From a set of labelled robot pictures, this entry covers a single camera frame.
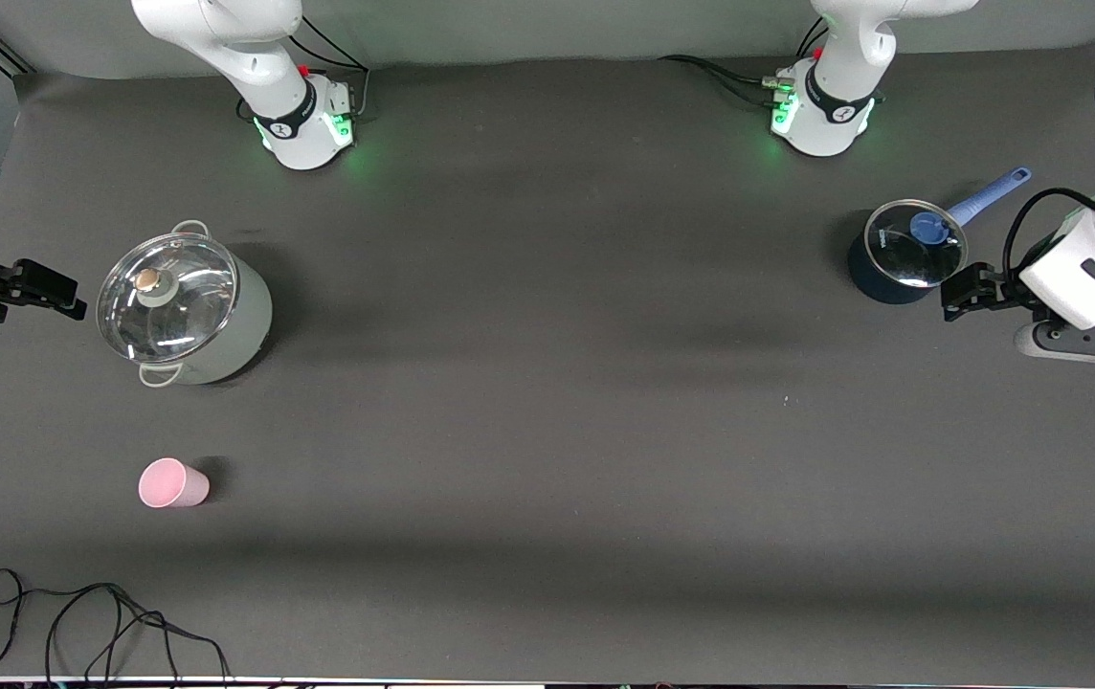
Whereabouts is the pink plastic cup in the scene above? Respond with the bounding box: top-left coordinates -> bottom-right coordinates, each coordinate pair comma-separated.
138,457 -> 211,509

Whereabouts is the glass saucepan lid blue knob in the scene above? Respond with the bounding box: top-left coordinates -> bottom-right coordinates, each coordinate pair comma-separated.
864,199 -> 970,289

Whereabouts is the dark blue saucepan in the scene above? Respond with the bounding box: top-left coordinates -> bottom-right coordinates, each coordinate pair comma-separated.
846,167 -> 1033,305

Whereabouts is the clear glass pot lid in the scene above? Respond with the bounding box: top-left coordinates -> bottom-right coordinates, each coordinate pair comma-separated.
96,233 -> 239,365

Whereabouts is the grey-green cooking pot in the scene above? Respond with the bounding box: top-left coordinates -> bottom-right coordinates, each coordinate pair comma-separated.
98,220 -> 274,389

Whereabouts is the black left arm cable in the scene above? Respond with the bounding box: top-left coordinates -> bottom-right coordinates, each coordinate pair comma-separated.
1002,187 -> 1095,288

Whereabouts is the thin black loose cable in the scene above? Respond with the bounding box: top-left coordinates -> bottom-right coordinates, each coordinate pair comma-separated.
0,568 -> 233,685

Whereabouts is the black left base cable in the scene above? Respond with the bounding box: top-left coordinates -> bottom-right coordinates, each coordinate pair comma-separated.
658,55 -> 793,106

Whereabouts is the black base cable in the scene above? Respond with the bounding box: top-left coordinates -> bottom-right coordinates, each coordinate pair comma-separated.
658,55 -> 793,106
284,10 -> 371,121

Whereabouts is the black right base cable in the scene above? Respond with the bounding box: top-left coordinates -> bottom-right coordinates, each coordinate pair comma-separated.
284,10 -> 371,121

